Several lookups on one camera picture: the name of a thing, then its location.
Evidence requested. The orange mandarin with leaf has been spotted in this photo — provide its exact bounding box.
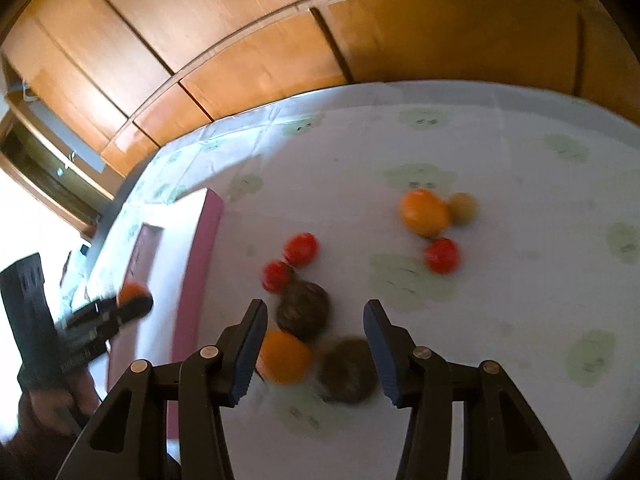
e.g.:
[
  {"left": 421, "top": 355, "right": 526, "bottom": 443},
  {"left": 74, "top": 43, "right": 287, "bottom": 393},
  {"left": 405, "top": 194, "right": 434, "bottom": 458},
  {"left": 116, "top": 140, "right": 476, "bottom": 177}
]
[{"left": 256, "top": 330, "right": 314, "bottom": 385}]

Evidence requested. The red cherry tomato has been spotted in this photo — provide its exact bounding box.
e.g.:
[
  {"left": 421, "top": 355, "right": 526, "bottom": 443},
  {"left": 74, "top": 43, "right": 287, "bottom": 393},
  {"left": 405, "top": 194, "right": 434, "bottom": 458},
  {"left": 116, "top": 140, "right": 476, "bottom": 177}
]
[{"left": 260, "top": 260, "right": 294, "bottom": 295}]

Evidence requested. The dark brown passion fruit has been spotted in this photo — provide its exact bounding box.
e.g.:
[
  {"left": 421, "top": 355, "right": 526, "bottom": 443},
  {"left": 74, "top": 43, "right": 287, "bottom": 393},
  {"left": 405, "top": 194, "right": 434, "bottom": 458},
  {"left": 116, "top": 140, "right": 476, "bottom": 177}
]
[{"left": 318, "top": 337, "right": 378, "bottom": 405}]

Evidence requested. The red tomato with stem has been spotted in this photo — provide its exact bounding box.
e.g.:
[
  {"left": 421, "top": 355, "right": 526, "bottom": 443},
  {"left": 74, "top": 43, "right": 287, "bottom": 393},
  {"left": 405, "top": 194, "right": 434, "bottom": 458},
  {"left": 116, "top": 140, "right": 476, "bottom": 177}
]
[{"left": 424, "top": 237, "right": 460, "bottom": 275}]

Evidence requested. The small yellow-brown longan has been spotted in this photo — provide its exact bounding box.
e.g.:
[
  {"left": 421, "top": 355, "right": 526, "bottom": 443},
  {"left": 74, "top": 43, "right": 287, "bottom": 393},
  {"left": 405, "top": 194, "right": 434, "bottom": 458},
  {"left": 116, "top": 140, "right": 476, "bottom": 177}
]
[{"left": 447, "top": 193, "right": 478, "bottom": 226}]

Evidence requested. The large orange mandarin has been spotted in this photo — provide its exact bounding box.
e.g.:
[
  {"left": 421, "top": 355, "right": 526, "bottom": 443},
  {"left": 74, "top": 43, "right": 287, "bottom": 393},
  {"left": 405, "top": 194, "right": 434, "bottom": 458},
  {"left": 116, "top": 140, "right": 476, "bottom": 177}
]
[{"left": 399, "top": 188, "right": 451, "bottom": 238}]

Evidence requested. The person's left hand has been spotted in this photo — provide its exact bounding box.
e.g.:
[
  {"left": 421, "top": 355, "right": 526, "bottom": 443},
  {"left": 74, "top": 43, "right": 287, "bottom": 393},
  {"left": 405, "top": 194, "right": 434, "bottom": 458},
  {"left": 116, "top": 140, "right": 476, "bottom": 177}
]
[{"left": 27, "top": 370, "right": 100, "bottom": 436}]

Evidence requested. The pink-rimmed white tray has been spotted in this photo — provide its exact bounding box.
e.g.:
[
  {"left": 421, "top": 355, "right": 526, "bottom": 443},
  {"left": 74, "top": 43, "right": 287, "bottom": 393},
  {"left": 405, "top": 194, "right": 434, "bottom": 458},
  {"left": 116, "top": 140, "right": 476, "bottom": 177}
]
[{"left": 84, "top": 186, "right": 225, "bottom": 441}]

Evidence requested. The wooden door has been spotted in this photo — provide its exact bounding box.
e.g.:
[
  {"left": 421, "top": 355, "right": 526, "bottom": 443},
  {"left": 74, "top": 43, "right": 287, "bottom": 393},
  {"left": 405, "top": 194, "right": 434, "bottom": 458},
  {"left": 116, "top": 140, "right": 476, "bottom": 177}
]
[{"left": 1, "top": 80, "right": 122, "bottom": 240}]

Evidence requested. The white green-patterned tablecloth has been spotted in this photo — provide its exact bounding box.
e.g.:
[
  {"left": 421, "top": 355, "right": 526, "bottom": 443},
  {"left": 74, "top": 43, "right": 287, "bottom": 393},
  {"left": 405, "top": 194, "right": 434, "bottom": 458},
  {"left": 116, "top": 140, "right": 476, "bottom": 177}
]
[{"left": 112, "top": 82, "right": 639, "bottom": 479}]

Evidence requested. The wooden cabinet wall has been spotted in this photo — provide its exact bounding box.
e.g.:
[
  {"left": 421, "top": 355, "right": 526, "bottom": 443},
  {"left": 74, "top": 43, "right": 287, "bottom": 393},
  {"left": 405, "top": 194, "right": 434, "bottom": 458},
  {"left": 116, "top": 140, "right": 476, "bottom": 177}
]
[{"left": 1, "top": 0, "right": 639, "bottom": 174}]

